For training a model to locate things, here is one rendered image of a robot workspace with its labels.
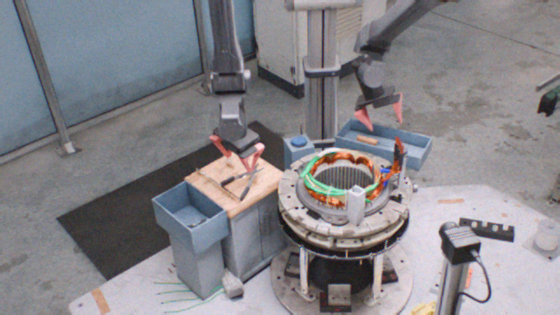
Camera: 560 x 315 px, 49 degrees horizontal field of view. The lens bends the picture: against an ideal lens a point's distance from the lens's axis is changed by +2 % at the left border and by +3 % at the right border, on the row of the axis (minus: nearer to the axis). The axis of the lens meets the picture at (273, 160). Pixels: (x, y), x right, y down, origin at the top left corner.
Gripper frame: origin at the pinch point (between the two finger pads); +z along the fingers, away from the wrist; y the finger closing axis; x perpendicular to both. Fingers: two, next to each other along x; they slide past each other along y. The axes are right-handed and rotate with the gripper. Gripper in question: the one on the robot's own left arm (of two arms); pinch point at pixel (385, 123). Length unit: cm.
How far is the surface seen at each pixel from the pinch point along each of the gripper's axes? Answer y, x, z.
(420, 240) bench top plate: -1.3, -5.1, 36.4
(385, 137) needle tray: -3.2, 6.4, 7.1
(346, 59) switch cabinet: -71, 227, 48
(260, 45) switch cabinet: -118, 212, 16
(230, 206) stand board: -34, -36, -5
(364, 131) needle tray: -8.8, 7.8, 4.1
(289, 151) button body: -28.1, -4.6, -1.3
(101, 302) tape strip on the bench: -78, -47, 9
